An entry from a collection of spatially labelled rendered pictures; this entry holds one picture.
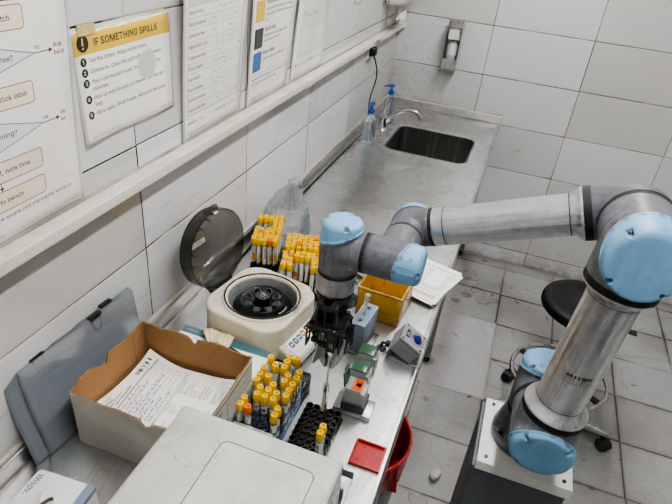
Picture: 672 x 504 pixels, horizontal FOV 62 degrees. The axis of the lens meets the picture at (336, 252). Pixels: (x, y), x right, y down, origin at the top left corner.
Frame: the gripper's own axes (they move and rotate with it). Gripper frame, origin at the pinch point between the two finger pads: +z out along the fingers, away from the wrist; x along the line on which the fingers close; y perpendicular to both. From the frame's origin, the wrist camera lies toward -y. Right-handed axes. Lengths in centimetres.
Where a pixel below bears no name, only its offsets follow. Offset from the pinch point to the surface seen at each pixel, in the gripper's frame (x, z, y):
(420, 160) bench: -11, 18, -166
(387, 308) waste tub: 4.7, 11.9, -38.9
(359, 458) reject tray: 11.2, 17.3, 7.7
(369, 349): 4.9, 10.9, -19.2
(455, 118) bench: -5, 18, -241
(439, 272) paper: 15, 16, -71
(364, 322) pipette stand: 1.5, 7.5, -24.8
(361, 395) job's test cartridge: 7.5, 10.7, -3.4
